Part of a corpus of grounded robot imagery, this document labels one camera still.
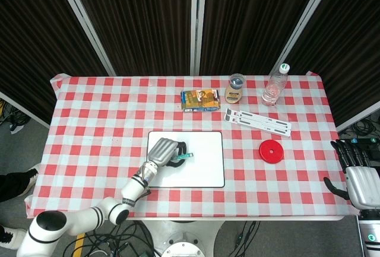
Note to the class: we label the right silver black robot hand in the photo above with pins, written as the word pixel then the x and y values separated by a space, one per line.
pixel 363 185

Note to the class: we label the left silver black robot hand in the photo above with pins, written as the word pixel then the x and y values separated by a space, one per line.
pixel 161 151

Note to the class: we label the teal marker pen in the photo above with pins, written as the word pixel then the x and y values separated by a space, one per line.
pixel 188 155

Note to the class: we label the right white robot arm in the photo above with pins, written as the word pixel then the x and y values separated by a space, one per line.
pixel 371 233

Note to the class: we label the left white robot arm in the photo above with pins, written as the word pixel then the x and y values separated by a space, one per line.
pixel 89 214

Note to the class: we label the black device box cyan labels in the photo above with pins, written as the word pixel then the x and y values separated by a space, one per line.
pixel 360 145

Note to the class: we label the yellow blue snack package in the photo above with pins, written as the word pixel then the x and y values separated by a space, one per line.
pixel 200 99

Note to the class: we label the red white checkered tablecloth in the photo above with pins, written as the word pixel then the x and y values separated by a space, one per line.
pixel 104 114

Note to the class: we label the red round plastic disc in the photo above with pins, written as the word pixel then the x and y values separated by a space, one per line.
pixel 270 150

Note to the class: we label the white folding laptop stand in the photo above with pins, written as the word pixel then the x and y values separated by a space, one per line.
pixel 258 122

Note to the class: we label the white table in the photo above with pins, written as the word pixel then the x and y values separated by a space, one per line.
pixel 237 218

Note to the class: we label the yellow floor tape strip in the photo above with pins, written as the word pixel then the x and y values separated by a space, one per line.
pixel 78 243

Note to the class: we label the clear plastic water bottle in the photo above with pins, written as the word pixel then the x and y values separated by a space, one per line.
pixel 273 90

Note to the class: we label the white sneaker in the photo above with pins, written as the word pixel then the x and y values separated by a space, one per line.
pixel 12 237
pixel 34 174

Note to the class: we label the dark corrugated partition panel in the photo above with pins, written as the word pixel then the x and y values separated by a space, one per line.
pixel 350 46
pixel 252 22
pixel 29 46
pixel 133 22

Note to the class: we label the black trouser leg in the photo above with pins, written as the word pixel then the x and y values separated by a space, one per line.
pixel 15 185

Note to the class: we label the white drawing board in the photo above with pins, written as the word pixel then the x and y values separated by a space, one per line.
pixel 205 162

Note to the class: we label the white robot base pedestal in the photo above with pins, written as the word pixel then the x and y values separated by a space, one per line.
pixel 184 239

